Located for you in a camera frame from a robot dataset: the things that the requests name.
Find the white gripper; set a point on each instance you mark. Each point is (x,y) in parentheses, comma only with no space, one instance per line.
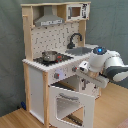
(93,77)

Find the small metal pot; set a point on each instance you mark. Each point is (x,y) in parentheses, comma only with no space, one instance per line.
(49,56)

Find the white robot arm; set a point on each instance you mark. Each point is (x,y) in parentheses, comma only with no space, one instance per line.
(103,65)

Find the wooden toy kitchen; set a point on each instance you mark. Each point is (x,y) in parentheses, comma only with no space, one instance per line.
(39,78)

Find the red right oven knob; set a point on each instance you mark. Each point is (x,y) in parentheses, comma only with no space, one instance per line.
(74,69)

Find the red oven knob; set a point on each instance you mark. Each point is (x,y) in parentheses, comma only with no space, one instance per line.
(74,69)
(56,75)

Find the grey toy sink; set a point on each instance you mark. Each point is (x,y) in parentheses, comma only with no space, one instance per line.
(79,51)

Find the red left oven knob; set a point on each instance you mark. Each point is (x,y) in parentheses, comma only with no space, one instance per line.
(56,75)

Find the black toy stovetop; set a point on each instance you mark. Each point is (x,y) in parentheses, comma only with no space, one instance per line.
(60,58)

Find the black toy faucet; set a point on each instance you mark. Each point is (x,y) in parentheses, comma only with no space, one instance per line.
(71,44)

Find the white oven door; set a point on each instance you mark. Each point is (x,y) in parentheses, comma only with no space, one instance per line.
(63,102)

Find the toy microwave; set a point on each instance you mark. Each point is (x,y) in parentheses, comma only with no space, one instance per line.
(77,11)

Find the grey range hood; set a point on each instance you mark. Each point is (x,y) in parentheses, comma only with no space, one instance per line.
(48,18)

